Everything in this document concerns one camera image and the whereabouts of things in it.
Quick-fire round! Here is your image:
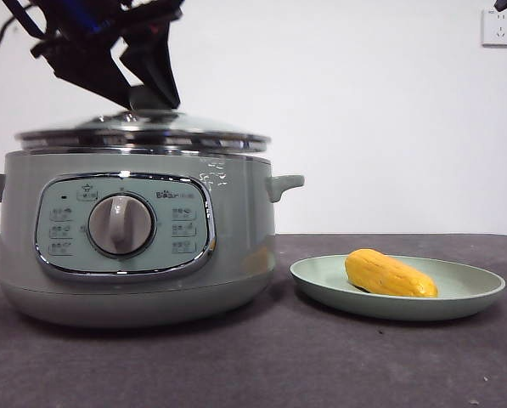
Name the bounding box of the yellow corn cob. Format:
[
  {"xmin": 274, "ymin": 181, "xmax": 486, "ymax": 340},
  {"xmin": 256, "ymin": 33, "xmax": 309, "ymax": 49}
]
[{"xmin": 344, "ymin": 248, "xmax": 439, "ymax": 299}]

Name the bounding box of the pale green round plate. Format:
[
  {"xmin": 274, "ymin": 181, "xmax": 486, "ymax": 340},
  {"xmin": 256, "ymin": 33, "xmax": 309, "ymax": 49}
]
[{"xmin": 289, "ymin": 254, "xmax": 507, "ymax": 322}]

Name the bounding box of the grey steamer dial knob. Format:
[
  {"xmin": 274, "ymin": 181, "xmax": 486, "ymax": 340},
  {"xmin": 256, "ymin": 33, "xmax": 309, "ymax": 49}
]
[{"xmin": 87, "ymin": 194, "xmax": 157, "ymax": 258}]

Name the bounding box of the pale green electric steamer pot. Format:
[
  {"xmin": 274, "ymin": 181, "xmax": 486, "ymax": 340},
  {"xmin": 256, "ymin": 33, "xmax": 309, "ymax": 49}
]
[{"xmin": 0, "ymin": 147, "xmax": 306, "ymax": 329}]

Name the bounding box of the white wall power outlet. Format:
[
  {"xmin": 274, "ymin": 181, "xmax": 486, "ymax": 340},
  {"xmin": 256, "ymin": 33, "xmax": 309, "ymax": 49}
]
[{"xmin": 481, "ymin": 8, "xmax": 507, "ymax": 48}]

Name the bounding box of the black cable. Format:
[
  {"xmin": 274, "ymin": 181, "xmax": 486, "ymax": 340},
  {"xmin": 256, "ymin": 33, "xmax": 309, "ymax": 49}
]
[{"xmin": 0, "ymin": 14, "xmax": 36, "ymax": 57}]

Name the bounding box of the glass lid with green knob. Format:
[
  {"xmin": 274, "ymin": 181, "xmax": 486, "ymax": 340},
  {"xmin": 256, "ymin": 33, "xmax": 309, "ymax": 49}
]
[{"xmin": 14, "ymin": 84, "xmax": 272, "ymax": 155}]

